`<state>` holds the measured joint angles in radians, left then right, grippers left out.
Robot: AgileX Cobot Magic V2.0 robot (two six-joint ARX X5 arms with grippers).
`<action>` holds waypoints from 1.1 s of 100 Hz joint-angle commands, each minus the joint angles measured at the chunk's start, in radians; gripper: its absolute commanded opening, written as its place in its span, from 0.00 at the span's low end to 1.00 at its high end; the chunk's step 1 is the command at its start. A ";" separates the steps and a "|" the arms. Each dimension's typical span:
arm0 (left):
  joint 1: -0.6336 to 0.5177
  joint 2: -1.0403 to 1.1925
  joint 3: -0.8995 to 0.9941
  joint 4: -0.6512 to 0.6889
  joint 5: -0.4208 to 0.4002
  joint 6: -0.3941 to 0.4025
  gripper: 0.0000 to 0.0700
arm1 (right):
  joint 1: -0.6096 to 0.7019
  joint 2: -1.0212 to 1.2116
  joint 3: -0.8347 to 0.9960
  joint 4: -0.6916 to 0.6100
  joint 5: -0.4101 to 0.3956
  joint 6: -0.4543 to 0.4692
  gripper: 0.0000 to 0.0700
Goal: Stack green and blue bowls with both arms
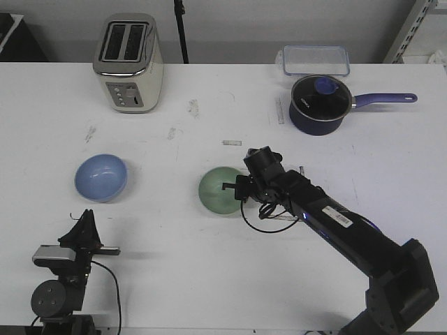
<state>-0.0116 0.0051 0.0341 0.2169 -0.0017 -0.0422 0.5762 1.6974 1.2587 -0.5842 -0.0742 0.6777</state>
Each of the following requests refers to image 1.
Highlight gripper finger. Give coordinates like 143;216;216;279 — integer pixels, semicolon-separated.
88;209;103;247
221;182;237;190
58;209;89;247

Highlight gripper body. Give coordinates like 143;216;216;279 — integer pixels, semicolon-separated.
234;175;269;202
74;245;121;276

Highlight green bowl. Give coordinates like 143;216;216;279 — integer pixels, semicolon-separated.
198;166;242;215

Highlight blue bowl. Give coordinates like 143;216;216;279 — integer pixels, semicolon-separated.
74;154;128;202

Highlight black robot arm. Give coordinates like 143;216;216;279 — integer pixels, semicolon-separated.
222;147;439;334
31;209;120;334

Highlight glass pot lid blue knob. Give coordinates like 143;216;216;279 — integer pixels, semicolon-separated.
291;75;352;121

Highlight clear plastic food container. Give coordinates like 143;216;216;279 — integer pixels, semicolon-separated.
275;45;350;77

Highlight cream two-slot toaster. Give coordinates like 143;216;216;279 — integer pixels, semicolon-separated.
93;13;164;114

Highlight black tripod pole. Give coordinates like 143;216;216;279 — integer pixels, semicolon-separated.
173;0;189;64

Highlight white slotted shelf upright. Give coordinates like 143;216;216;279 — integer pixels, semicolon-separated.
383;1;446;66

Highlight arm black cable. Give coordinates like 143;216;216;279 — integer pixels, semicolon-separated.
89;260;122;335
240;198;301;234

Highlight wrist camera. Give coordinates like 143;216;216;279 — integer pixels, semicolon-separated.
32;245;76;268

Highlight blue saucepan with handle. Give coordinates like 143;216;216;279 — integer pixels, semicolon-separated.
289;75;418;136

